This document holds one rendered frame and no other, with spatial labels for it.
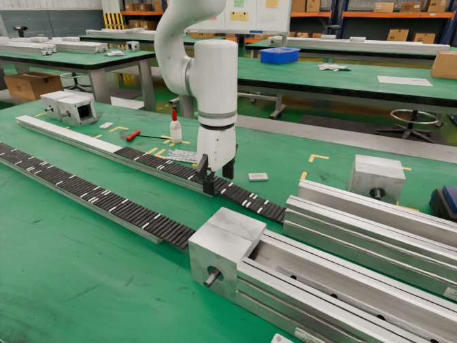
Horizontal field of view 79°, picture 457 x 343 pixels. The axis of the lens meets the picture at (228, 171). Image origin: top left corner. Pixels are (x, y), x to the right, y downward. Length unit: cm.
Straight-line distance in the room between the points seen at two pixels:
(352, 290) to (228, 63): 43
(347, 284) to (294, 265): 8
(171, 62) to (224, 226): 33
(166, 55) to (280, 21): 279
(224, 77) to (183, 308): 41
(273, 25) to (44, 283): 310
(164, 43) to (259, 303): 46
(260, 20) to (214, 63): 285
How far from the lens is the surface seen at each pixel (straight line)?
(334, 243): 58
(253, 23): 342
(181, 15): 51
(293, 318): 46
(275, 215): 64
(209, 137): 59
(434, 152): 272
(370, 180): 70
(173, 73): 59
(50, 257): 65
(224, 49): 55
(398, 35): 990
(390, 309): 48
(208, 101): 57
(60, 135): 115
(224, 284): 47
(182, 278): 53
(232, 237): 45
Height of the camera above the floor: 119
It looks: 30 degrees down
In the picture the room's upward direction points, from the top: straight up
